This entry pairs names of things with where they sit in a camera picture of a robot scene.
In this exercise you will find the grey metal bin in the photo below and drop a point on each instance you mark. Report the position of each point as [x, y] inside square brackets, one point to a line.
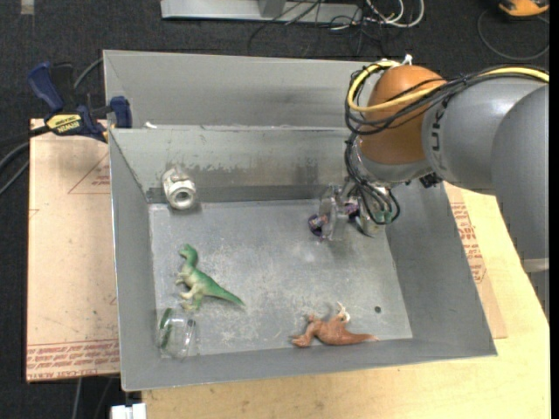
[279, 260]

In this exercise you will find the purple toy figure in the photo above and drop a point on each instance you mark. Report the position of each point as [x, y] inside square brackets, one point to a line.
[316, 224]

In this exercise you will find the clear glass with green print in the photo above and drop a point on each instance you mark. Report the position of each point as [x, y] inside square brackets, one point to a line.
[174, 334]

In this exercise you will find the brown toy dinosaur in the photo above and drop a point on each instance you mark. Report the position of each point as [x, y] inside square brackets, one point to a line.
[334, 332]

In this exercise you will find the brown cardboard board red print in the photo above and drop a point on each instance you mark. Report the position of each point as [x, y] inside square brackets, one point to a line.
[70, 251]

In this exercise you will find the green toy dinosaur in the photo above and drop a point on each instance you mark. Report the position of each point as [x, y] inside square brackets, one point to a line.
[198, 279]

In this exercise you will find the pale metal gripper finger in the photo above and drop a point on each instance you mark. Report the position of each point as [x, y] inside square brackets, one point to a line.
[341, 225]
[326, 210]

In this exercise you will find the black cylinder on white bracket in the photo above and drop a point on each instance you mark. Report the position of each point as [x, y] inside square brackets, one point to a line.
[430, 179]

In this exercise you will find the white crumpled cylinder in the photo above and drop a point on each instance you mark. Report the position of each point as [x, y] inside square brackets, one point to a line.
[180, 190]

